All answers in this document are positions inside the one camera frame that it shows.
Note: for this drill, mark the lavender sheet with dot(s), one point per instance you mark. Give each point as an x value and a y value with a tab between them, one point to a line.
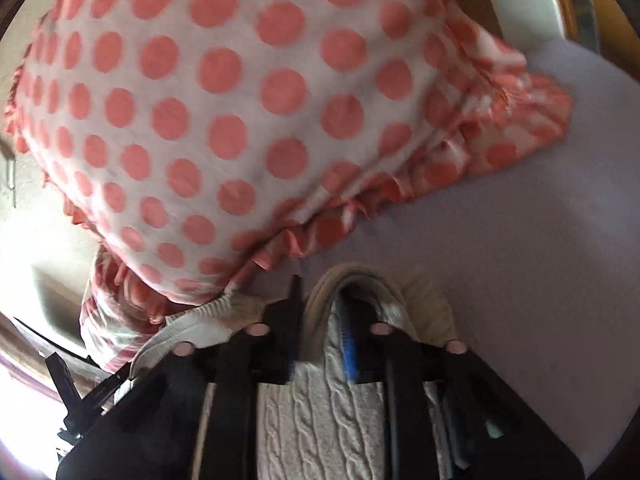
525	240

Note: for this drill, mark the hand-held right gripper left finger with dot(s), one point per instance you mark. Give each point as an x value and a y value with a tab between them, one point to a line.
294	317

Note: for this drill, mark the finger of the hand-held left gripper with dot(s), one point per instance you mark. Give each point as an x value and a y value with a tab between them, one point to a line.
75	400

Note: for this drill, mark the pink polka dot garment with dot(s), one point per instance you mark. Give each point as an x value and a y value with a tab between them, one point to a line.
240	110

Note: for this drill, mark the wooden frame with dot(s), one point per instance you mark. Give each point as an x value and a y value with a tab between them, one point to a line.
575	0

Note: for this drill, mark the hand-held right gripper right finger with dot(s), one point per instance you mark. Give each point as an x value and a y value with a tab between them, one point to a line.
351	347

